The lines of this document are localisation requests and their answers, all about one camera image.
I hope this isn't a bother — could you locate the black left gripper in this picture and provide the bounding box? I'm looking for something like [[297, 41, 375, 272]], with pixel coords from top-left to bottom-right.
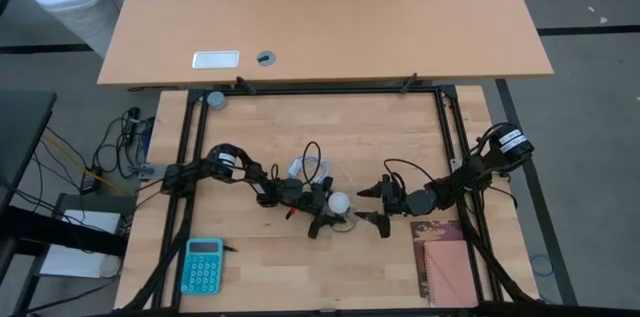
[[294, 175, 349, 240]]

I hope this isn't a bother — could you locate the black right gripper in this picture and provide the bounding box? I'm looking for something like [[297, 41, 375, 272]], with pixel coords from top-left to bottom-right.
[[353, 173, 444, 239]]

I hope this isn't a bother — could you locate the white globe lightbulb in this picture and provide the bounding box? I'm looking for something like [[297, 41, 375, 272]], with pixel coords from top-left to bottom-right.
[[327, 191, 352, 216]]

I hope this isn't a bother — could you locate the maroon patterned notebook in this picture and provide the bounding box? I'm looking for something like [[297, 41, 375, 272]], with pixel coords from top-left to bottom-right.
[[409, 219, 470, 299]]

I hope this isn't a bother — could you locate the pink notebook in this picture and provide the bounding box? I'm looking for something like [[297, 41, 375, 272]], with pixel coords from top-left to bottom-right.
[[422, 239, 480, 309]]

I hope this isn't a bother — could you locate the black desk clamp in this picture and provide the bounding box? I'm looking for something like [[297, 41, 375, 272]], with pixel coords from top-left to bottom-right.
[[233, 75, 257, 96], [398, 71, 419, 95]]

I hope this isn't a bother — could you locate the teal calculator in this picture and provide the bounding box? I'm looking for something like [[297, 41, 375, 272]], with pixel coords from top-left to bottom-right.
[[178, 237, 225, 297]]

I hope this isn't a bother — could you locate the small patterned ceramic bowl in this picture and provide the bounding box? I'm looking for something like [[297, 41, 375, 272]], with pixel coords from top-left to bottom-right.
[[205, 90, 228, 111]]

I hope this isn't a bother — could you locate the light wood desk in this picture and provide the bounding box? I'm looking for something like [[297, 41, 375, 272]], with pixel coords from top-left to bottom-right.
[[96, 0, 555, 89]]

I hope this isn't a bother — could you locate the black power adapter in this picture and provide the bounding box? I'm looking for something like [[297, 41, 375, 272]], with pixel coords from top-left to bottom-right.
[[81, 170, 103, 194]]

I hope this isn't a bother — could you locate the white flat box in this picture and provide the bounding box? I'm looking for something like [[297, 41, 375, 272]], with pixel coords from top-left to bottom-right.
[[38, 209, 124, 279]]

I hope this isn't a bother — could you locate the black metal beam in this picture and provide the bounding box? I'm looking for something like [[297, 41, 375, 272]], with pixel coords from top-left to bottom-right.
[[0, 205, 130, 259]]

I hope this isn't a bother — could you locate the black side desk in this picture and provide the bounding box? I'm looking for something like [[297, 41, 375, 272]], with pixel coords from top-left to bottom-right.
[[0, 89, 57, 218]]

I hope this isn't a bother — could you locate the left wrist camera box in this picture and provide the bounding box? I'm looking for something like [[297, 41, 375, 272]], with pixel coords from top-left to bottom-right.
[[298, 189, 326, 214]]

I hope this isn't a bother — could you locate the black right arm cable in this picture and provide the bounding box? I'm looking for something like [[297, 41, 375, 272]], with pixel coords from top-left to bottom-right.
[[382, 157, 437, 186]]

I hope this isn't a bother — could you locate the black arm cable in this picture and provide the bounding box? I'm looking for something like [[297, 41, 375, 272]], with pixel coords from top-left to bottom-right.
[[382, 157, 437, 186], [301, 140, 324, 187]]

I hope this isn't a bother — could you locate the white lamp power cable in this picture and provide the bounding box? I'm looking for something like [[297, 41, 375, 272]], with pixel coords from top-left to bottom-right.
[[286, 155, 354, 186]]

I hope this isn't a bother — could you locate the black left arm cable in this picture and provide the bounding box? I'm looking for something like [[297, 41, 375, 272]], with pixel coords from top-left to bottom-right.
[[301, 140, 324, 187]]

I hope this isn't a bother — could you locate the black aluminium table frame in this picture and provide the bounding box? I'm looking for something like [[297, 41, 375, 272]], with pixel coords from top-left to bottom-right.
[[113, 83, 544, 317]]

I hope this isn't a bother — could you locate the round grey cable grommet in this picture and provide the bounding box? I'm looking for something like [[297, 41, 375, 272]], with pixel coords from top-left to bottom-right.
[[255, 49, 277, 68]]

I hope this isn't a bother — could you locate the black cable bundle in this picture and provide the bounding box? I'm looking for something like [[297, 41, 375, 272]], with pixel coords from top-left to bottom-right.
[[29, 106, 166, 218]]

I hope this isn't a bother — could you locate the yellow floor cable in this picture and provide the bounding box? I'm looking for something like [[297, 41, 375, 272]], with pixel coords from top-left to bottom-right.
[[41, 135, 132, 197]]

